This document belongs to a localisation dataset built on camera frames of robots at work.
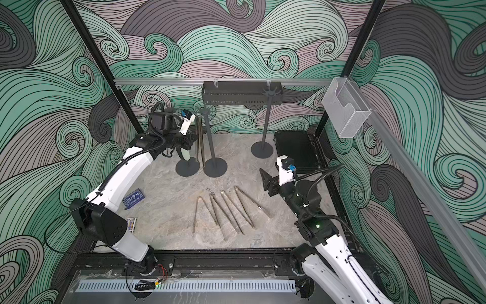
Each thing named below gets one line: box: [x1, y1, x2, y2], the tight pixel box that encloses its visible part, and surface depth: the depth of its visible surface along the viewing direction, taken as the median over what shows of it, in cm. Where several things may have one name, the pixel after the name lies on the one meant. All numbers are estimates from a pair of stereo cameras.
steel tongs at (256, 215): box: [220, 185, 271, 235], surface depth 89 cm
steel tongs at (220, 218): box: [191, 193, 233, 241], surface depth 87 cm
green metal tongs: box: [180, 146, 191, 161], surface depth 87 cm
